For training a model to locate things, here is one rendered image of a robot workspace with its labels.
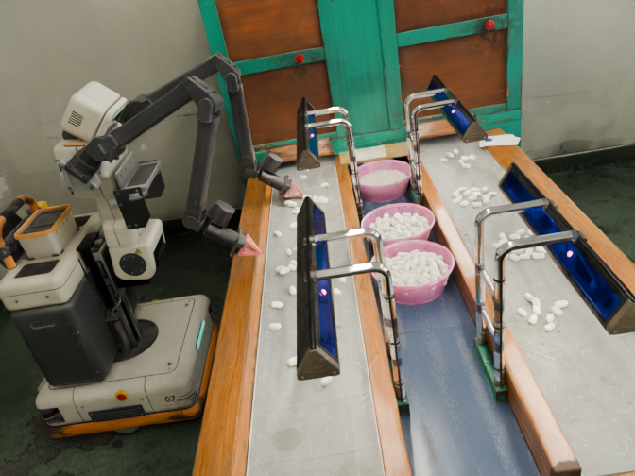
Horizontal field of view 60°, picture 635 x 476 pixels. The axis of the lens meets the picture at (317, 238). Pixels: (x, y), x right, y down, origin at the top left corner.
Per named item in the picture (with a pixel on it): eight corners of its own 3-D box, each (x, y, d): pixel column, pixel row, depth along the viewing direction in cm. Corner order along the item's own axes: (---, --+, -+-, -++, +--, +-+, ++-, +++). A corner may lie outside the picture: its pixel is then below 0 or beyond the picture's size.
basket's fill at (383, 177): (360, 206, 232) (358, 194, 230) (355, 183, 252) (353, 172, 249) (413, 197, 231) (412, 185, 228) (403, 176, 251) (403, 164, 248)
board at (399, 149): (341, 166, 251) (340, 164, 250) (338, 154, 264) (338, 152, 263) (413, 155, 249) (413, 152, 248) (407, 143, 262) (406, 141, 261)
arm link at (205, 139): (208, 93, 171) (197, 96, 161) (226, 97, 171) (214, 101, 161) (190, 218, 187) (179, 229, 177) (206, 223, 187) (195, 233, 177)
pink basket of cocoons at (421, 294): (378, 317, 169) (375, 293, 164) (368, 269, 192) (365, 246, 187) (465, 304, 167) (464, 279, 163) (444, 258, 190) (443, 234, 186)
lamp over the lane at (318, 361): (298, 382, 100) (290, 352, 96) (297, 220, 154) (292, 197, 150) (341, 376, 99) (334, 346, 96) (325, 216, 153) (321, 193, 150)
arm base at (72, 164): (76, 154, 185) (61, 168, 174) (88, 137, 182) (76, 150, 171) (97, 170, 188) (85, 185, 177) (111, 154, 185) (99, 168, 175)
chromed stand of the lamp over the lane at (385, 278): (334, 426, 136) (302, 280, 114) (330, 368, 153) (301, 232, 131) (410, 415, 135) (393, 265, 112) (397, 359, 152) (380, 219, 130)
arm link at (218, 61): (225, 43, 208) (221, 48, 199) (244, 75, 214) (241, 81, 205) (130, 99, 218) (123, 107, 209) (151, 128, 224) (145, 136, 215)
